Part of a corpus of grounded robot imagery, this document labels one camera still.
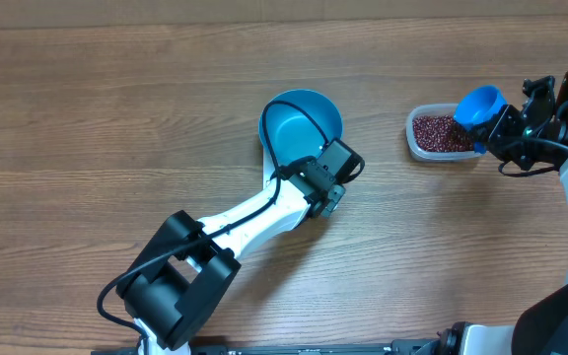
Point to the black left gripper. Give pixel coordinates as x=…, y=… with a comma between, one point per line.
x=335, y=197

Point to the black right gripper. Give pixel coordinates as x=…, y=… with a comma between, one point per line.
x=494, y=136

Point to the blue plastic measuring scoop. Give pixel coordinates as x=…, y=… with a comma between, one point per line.
x=479, y=106

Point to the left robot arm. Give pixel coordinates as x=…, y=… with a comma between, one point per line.
x=175, y=284

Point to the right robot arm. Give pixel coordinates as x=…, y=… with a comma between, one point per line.
x=543, y=328

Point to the white digital kitchen scale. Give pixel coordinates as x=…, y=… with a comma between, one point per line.
x=267, y=168

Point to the teal metal bowl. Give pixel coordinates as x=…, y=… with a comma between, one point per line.
x=292, y=135

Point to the red beans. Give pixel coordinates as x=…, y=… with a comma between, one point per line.
x=440, y=134

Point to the clear plastic food container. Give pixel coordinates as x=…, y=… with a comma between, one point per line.
x=419, y=154

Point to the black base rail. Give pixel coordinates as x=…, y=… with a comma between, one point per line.
x=396, y=347

